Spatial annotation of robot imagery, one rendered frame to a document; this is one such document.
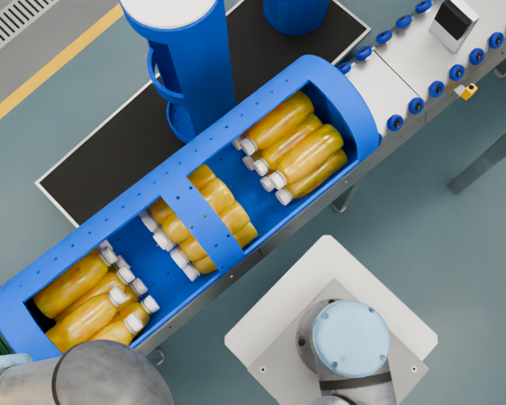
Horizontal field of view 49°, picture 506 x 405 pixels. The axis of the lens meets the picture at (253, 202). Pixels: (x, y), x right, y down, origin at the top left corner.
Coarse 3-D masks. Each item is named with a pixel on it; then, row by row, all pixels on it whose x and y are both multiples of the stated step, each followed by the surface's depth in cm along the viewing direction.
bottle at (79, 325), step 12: (96, 300) 118; (108, 300) 118; (72, 312) 118; (84, 312) 117; (96, 312) 116; (108, 312) 118; (60, 324) 117; (72, 324) 116; (84, 324) 116; (96, 324) 117; (48, 336) 116; (60, 336) 115; (72, 336) 116; (84, 336) 117; (60, 348) 115
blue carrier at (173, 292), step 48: (288, 96) 120; (336, 96) 119; (192, 144) 122; (144, 192) 116; (192, 192) 114; (240, 192) 142; (96, 240) 113; (144, 240) 138; (0, 288) 116; (192, 288) 130; (144, 336) 119
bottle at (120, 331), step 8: (104, 328) 118; (112, 328) 118; (120, 328) 118; (128, 328) 119; (96, 336) 118; (104, 336) 117; (112, 336) 117; (120, 336) 117; (128, 336) 118; (128, 344) 119
